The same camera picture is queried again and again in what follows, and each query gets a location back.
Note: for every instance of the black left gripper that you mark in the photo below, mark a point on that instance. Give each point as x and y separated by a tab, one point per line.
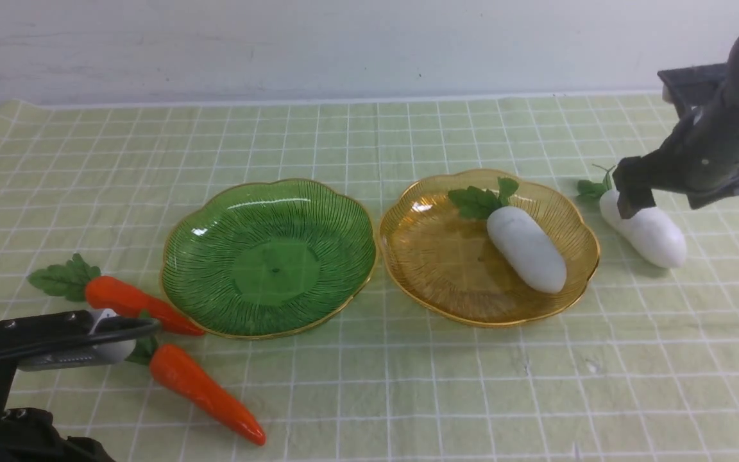
28	433

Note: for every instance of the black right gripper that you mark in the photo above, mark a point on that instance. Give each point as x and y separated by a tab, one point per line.
699	159

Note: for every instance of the white toy radish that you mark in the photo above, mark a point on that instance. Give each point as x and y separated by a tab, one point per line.
651	232
516	235

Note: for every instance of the orange toy carrot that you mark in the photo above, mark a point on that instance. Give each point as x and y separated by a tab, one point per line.
77	281
174	369

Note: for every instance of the amber ribbed plastic plate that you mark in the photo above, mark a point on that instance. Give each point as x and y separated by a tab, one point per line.
436	247

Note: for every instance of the green ribbed plastic plate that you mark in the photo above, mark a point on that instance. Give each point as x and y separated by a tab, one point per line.
269	259

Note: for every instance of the grey camera on right gripper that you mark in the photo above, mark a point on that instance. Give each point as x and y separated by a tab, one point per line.
690	87

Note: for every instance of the grey camera on gripper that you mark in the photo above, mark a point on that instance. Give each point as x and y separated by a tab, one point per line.
690	87
84	338

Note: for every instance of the grey camera on left gripper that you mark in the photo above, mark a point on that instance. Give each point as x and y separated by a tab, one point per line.
84	338

